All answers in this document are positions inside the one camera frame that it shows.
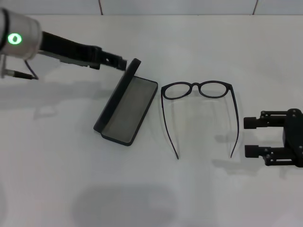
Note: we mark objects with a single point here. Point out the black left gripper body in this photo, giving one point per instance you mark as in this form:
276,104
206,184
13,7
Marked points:
71,52

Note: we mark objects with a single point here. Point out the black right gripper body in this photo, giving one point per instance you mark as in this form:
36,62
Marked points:
296,137

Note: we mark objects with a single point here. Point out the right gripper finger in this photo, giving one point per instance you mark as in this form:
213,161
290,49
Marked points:
251,123
252,151

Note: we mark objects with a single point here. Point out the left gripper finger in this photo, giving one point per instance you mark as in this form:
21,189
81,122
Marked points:
113,57
113,65

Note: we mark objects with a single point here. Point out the black glasses case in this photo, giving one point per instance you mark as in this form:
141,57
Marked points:
127,111

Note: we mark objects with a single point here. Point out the black glasses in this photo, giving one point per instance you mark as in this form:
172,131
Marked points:
196,84

